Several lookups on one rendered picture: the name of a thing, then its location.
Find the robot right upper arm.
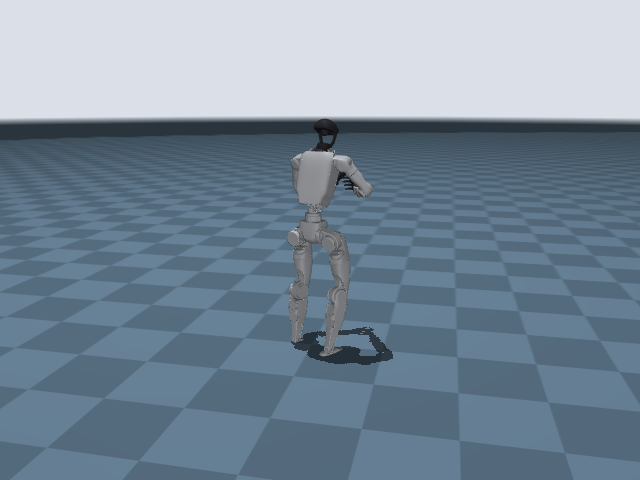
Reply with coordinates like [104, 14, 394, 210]
[333, 155, 373, 198]

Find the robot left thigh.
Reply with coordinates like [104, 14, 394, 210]
[287, 226, 313, 299]

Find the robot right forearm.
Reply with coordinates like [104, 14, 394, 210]
[353, 183, 373, 197]

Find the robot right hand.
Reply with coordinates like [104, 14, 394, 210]
[343, 177, 358, 192]

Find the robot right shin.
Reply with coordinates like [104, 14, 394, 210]
[324, 289, 348, 353]

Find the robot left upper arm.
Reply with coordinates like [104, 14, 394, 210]
[290, 153, 303, 190]

